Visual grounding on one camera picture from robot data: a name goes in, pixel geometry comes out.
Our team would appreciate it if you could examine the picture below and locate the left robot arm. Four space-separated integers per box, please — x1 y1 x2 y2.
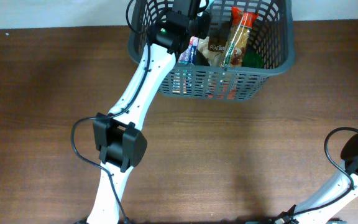
79 0 211 223

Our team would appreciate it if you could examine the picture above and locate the green lidded jar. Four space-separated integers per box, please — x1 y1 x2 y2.
242 51 264 68

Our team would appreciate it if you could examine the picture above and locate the beige Pantree snack bag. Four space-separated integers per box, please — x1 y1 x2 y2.
196 35 229 94

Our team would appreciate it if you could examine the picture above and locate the grey plastic mesh basket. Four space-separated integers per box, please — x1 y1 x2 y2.
126 0 295 105

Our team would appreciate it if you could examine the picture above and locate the Kleenex tissue multipack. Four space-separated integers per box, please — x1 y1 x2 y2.
172 35 200 94

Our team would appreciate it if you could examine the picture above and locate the red spaghetti pasta package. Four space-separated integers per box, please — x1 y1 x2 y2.
209 6 258 68

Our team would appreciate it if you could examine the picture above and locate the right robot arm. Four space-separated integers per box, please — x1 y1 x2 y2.
272 129 358 223

